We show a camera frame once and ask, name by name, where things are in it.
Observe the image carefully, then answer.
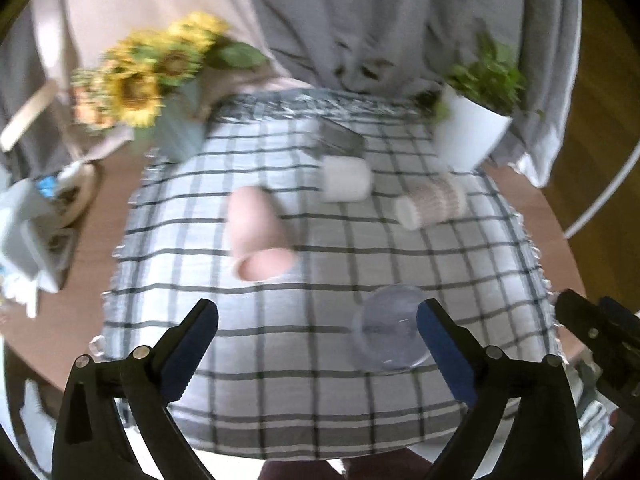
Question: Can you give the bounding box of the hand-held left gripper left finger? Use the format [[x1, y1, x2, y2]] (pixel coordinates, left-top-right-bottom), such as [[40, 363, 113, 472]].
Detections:
[[51, 298, 220, 480]]

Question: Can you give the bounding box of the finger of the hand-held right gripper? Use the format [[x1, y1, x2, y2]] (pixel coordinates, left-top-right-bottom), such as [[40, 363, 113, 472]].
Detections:
[[554, 289, 640, 428]]

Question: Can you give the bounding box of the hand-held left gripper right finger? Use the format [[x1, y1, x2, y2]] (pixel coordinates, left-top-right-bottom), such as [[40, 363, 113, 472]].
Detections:
[[416, 298, 584, 480]]

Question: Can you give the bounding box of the round wooden tray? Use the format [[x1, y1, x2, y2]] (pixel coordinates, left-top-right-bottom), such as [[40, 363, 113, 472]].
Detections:
[[47, 160, 102, 231]]

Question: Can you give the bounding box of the white hoop stand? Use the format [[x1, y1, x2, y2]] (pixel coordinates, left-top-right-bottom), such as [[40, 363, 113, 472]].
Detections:
[[563, 136, 640, 240]]

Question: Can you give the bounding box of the grey flower vase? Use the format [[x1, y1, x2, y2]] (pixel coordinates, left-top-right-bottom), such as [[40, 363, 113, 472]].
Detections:
[[149, 80, 209, 162]]

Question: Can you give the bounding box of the white plant pot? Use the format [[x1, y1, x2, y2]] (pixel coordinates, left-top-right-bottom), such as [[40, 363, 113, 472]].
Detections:
[[433, 83, 514, 172]]

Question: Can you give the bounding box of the grey curtain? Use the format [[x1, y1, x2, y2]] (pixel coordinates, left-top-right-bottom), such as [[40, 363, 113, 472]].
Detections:
[[239, 0, 584, 189]]

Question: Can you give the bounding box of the clear plastic cup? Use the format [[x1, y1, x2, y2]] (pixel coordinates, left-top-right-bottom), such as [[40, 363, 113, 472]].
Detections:
[[352, 284, 434, 372]]

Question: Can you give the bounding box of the sunflower bouquet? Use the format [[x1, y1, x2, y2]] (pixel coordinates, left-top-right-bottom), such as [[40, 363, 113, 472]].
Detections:
[[70, 11, 271, 129]]

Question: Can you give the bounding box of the green potted plant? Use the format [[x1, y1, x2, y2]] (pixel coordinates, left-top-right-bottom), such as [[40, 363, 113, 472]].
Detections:
[[431, 30, 532, 117]]

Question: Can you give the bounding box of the wooden chair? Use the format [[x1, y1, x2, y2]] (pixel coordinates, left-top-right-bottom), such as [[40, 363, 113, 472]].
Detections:
[[0, 80, 96, 167]]

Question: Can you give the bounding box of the white box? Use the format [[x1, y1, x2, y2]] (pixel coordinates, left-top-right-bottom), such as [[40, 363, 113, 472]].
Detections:
[[0, 178, 76, 293]]

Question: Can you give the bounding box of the beige curtain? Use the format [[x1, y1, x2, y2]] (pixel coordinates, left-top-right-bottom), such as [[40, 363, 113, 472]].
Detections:
[[27, 0, 311, 156]]

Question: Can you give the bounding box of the checkered tablecloth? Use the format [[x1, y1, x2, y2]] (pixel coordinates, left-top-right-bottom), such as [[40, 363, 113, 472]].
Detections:
[[89, 88, 569, 460]]

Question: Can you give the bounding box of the pink cup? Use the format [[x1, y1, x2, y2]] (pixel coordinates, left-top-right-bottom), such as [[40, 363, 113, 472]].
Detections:
[[227, 186, 296, 282]]

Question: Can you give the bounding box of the white cup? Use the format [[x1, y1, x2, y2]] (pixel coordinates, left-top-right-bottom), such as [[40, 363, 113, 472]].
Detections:
[[320, 155, 374, 204]]

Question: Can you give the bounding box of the beige patterned cup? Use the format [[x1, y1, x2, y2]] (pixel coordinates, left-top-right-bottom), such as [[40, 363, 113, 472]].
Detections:
[[394, 175, 468, 231]]

